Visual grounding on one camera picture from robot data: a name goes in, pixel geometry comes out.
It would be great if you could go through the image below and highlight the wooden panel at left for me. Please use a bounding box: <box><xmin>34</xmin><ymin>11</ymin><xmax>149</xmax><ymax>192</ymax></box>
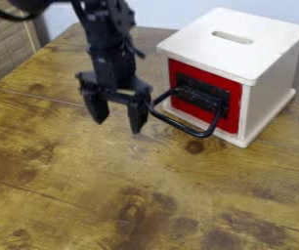
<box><xmin>0</xmin><ymin>0</ymin><xmax>41</xmax><ymax>92</ymax></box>

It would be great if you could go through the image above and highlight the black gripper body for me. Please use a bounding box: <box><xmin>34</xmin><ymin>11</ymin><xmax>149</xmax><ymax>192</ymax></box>
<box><xmin>75</xmin><ymin>36</ymin><xmax>150</xmax><ymax>106</ymax></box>

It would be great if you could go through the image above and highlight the white wooden box cabinet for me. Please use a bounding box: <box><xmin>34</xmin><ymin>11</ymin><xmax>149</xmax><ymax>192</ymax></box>
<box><xmin>156</xmin><ymin>8</ymin><xmax>299</xmax><ymax>147</ymax></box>

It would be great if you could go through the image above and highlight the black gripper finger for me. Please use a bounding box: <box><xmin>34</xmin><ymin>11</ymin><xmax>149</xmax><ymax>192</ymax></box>
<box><xmin>128</xmin><ymin>97</ymin><xmax>150</xmax><ymax>135</ymax></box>
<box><xmin>83</xmin><ymin>92</ymin><xmax>109</xmax><ymax>124</ymax></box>

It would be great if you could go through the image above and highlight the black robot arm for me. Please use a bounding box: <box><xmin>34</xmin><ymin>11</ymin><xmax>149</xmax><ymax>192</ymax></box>
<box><xmin>9</xmin><ymin>0</ymin><xmax>150</xmax><ymax>134</ymax></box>

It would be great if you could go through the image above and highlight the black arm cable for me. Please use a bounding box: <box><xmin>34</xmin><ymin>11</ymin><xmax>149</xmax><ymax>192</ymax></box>
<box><xmin>0</xmin><ymin>0</ymin><xmax>38</xmax><ymax>22</ymax></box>

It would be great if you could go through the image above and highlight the red wooden drawer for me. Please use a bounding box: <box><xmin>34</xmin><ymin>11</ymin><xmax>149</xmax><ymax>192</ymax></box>
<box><xmin>168</xmin><ymin>59</ymin><xmax>242</xmax><ymax>134</ymax></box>

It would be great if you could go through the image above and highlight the black metal drawer handle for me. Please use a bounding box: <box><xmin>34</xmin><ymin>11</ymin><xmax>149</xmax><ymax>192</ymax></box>
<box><xmin>149</xmin><ymin>72</ymin><xmax>230</xmax><ymax>139</ymax></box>

